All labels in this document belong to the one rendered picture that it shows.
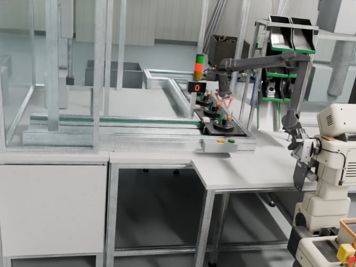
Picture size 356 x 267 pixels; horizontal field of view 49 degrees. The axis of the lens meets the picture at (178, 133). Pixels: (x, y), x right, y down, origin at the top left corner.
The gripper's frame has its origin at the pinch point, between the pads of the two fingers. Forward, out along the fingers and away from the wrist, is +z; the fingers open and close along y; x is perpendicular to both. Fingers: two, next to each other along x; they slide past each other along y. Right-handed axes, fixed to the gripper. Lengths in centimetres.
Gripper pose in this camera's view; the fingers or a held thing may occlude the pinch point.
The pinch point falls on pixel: (224, 105)
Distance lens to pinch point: 234.4
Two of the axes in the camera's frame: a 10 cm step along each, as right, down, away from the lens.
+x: 9.6, -1.9, 2.2
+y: 2.8, 3.6, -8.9
